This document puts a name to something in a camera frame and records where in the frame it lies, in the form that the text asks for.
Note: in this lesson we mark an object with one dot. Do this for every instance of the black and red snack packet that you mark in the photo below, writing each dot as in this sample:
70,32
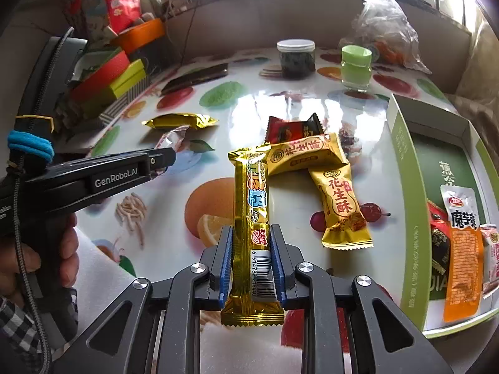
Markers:
440,249

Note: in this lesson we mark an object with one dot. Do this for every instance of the pink and white snack packet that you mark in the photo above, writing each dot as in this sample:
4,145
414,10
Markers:
492,257

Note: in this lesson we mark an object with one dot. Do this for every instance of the person's left forearm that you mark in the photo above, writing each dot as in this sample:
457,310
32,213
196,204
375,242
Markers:
19,331

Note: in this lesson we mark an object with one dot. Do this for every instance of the beige printed curtain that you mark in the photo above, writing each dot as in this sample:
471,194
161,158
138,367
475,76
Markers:
479,117

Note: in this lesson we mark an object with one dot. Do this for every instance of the red textured box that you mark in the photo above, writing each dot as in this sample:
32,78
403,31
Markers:
105,74

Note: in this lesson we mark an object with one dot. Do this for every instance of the green and white cardboard box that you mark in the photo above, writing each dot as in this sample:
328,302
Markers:
405,202

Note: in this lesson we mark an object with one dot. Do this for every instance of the long gold snack bar packet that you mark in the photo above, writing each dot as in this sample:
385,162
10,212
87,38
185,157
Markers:
251,202
175,121

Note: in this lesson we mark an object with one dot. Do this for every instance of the yellow candy packet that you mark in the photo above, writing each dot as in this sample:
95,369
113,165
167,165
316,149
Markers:
300,154
341,206

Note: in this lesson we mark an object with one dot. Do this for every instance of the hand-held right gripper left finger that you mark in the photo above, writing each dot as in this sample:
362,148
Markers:
226,265

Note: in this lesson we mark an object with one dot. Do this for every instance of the light green jar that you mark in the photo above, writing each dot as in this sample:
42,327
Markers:
355,70

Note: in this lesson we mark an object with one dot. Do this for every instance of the black and white striped box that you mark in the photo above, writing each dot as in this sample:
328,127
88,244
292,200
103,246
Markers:
124,103

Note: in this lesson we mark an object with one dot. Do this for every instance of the blue elastic band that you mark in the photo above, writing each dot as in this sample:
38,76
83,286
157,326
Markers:
29,146

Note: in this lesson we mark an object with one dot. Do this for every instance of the dark smartphone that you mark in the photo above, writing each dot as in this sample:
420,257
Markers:
195,78

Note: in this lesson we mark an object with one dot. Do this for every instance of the yellow-green box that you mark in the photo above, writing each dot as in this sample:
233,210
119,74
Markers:
128,76

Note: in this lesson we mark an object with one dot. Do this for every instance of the clear plastic bag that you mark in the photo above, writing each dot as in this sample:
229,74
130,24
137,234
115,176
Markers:
384,27

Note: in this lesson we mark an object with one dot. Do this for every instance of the orange box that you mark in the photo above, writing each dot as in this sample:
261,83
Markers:
142,33

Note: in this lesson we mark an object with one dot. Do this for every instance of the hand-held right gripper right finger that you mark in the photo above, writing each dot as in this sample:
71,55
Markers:
277,265

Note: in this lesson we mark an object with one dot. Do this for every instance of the person's left hand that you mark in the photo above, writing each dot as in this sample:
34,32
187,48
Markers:
68,253

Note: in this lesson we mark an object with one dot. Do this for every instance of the orange clear snack packet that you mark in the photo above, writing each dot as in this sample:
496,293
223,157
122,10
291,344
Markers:
462,265

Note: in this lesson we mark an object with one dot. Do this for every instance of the yellow rubber band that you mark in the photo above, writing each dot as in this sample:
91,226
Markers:
35,118

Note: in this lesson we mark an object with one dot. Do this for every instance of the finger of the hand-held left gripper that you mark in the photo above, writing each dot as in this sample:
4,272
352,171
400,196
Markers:
163,161

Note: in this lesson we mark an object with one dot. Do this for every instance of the printed food tablecloth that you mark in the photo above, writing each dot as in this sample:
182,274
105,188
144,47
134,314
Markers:
163,202

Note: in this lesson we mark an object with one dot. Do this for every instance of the dark jar with clear lid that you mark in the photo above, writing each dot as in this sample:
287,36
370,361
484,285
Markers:
295,60

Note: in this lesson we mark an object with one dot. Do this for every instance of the red snack bag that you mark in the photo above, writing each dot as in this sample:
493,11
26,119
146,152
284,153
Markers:
91,11
121,4

